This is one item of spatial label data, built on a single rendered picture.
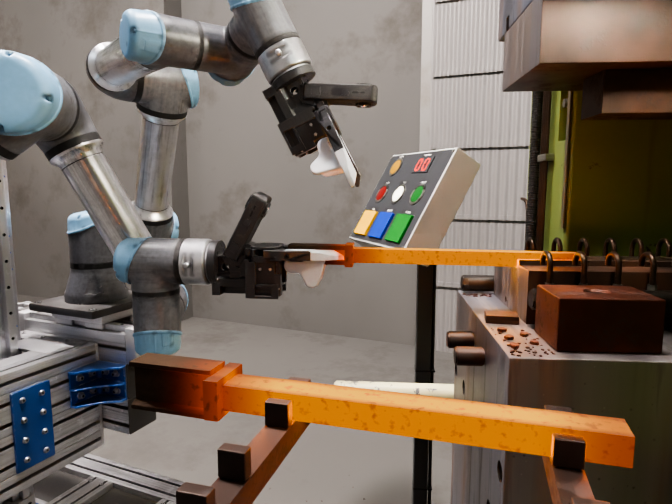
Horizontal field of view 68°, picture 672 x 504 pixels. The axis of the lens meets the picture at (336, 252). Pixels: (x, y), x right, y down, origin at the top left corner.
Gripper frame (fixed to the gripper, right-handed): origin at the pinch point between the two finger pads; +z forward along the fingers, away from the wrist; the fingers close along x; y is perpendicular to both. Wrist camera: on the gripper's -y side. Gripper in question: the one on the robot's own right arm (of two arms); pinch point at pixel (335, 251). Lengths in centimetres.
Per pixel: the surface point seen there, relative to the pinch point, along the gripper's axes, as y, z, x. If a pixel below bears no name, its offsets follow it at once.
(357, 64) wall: -94, -9, -280
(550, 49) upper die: -28.6, 28.6, 7.7
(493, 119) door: -53, 77, -245
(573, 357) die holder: 8.8, 29.0, 21.4
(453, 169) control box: -15, 24, -42
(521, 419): 6.1, 16.9, 43.7
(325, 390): 6.3, 2.4, 39.7
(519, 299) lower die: 6.0, 27.7, 3.8
